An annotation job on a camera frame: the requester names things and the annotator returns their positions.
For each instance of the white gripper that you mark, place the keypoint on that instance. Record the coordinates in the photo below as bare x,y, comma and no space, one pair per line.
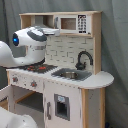
50,31

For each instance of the toy microwave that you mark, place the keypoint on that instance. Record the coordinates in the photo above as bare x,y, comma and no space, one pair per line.
74,24

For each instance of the wooden toy kitchen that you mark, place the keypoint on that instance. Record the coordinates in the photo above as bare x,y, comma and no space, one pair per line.
62,52

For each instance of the grey range hood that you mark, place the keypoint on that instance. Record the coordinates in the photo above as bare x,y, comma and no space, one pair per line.
38,24

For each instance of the black toy stovetop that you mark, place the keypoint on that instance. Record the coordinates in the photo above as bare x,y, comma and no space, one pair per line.
41,68

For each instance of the grey toy sink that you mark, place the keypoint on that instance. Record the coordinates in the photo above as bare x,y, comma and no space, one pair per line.
72,74

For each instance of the left red stove knob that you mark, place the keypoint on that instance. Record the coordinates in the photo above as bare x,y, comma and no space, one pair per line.
15,79

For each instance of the red stove knob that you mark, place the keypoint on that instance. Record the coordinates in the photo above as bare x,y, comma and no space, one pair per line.
33,84
15,79

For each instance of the right red stove knob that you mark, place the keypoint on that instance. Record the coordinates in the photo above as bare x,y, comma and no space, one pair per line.
33,84

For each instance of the black toy faucet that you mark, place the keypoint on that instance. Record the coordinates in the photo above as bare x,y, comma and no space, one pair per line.
81,65

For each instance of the white fridge door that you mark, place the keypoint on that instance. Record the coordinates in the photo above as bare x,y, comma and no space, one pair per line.
62,106

